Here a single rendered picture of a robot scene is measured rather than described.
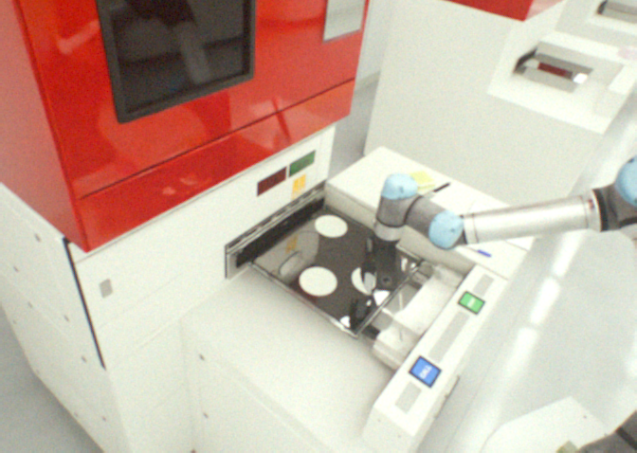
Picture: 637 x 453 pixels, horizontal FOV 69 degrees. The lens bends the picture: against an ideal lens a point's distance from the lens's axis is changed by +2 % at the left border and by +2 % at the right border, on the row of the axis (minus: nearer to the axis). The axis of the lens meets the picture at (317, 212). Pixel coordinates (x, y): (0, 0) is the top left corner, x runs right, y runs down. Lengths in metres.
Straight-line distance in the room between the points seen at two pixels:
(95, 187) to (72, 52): 0.21
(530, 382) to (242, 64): 1.99
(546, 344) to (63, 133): 2.37
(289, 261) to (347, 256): 0.17
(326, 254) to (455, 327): 0.41
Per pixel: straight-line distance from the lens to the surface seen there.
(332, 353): 1.21
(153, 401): 1.45
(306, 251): 1.33
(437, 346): 1.13
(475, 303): 1.24
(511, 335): 2.60
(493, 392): 2.35
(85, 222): 0.84
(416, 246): 1.42
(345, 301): 1.22
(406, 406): 1.02
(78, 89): 0.74
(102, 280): 1.01
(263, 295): 1.31
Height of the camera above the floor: 1.81
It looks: 38 degrees down
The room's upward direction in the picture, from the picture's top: 8 degrees clockwise
